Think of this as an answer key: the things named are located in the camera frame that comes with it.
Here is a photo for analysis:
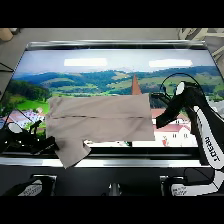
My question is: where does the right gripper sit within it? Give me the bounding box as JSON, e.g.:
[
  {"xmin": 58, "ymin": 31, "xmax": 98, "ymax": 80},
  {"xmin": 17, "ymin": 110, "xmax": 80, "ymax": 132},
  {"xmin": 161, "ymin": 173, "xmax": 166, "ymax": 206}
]
[{"xmin": 154, "ymin": 107, "xmax": 178, "ymax": 130}]

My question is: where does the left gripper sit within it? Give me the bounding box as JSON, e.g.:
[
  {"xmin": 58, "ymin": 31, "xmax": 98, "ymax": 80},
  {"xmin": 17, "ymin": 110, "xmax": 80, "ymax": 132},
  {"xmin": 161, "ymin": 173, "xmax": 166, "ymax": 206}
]
[{"xmin": 30, "ymin": 135, "xmax": 60, "ymax": 156}]

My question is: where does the beige T-shirt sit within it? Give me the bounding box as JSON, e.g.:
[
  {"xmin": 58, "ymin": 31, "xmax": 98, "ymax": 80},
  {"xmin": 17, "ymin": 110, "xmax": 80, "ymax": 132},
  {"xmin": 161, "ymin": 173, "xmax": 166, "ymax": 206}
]
[{"xmin": 44, "ymin": 93, "xmax": 156, "ymax": 169}]

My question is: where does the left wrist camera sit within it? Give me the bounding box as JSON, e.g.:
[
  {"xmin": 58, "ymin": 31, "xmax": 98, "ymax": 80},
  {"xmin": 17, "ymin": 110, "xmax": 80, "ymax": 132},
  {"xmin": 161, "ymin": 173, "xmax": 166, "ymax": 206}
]
[{"xmin": 29, "ymin": 119, "xmax": 44, "ymax": 134}]

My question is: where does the black cable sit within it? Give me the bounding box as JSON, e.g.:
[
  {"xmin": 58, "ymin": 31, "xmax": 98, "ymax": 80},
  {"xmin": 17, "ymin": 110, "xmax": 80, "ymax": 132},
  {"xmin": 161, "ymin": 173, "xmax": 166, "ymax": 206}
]
[{"xmin": 159, "ymin": 72, "xmax": 202, "ymax": 95}]

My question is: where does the silver frame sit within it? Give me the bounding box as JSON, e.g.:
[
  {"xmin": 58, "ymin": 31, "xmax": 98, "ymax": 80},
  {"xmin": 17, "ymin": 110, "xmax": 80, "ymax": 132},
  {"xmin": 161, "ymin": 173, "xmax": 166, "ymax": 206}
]
[{"xmin": 0, "ymin": 155, "xmax": 224, "ymax": 197}]

